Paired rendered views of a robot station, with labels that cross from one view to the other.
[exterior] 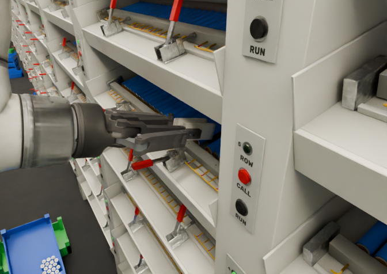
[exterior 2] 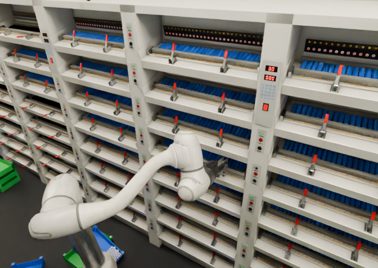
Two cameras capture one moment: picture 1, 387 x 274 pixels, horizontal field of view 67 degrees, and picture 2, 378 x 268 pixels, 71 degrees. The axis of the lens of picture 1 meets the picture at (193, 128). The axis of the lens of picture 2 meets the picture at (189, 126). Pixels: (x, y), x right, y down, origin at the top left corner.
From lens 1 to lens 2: 1.05 m
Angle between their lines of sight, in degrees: 23
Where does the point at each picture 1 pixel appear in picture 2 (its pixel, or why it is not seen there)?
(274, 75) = (263, 155)
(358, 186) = (280, 171)
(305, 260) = (268, 187)
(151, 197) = not seen: hidden behind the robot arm
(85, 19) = (148, 122)
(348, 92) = (274, 155)
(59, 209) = not seen: hidden behind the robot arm
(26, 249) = not seen: hidden behind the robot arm
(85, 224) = (109, 225)
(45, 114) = (210, 173)
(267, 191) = (262, 175)
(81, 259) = (122, 244)
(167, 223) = (208, 196)
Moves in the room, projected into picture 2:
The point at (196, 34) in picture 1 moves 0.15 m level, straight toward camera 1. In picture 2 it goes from (224, 135) to (241, 151)
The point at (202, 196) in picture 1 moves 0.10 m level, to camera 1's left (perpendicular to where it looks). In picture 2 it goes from (234, 181) to (217, 187)
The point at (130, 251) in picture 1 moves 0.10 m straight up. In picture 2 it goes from (168, 221) to (167, 211)
